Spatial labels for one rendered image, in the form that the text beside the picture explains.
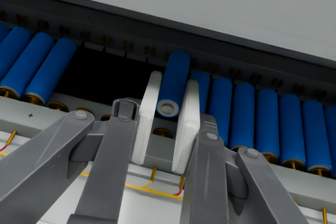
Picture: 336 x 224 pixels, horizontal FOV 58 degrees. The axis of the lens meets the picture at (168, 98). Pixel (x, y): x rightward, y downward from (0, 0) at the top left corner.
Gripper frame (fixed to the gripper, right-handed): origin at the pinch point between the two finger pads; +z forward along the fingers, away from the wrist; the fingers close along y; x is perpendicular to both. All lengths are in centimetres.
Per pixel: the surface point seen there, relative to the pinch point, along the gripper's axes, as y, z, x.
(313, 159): 11.8, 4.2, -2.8
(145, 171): -0.5, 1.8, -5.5
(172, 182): 1.5, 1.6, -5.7
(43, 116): -8.3, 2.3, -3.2
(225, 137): 4.8, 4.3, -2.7
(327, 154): 12.8, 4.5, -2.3
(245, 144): 6.3, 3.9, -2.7
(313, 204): 11.5, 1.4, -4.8
